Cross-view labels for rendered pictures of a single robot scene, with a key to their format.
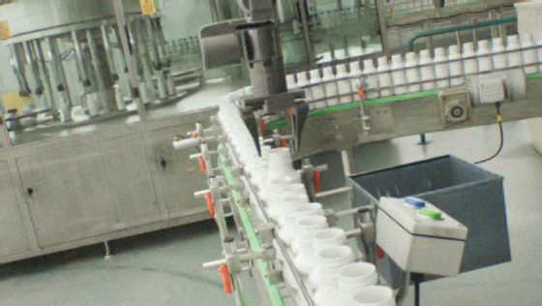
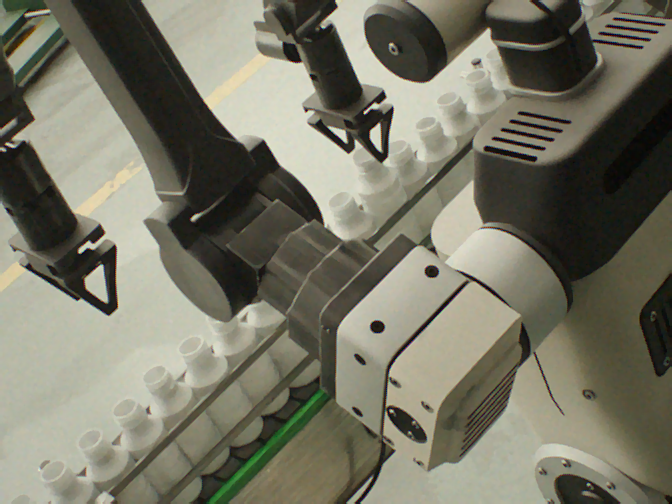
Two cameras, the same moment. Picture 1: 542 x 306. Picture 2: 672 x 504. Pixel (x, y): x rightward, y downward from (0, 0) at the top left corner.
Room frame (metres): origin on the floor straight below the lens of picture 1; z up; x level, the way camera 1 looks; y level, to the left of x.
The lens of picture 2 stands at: (0.34, -1.38, 2.10)
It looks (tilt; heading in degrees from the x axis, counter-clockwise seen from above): 34 degrees down; 66
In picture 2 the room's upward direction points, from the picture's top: 26 degrees counter-clockwise
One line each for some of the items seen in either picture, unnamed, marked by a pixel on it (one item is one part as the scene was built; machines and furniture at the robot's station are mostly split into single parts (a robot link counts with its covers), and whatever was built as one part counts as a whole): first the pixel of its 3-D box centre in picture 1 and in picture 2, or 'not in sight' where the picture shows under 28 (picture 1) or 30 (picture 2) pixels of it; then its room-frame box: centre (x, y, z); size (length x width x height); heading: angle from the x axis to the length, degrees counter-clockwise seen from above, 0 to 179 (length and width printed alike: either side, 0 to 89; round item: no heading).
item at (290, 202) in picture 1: (304, 253); not in sight; (0.87, -0.02, 1.08); 0.06 x 0.06 x 0.17
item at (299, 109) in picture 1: (286, 123); (365, 130); (1.05, -0.04, 1.24); 0.07 x 0.07 x 0.09; 6
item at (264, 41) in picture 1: (259, 45); (317, 46); (1.04, -0.02, 1.37); 0.07 x 0.06 x 0.07; 95
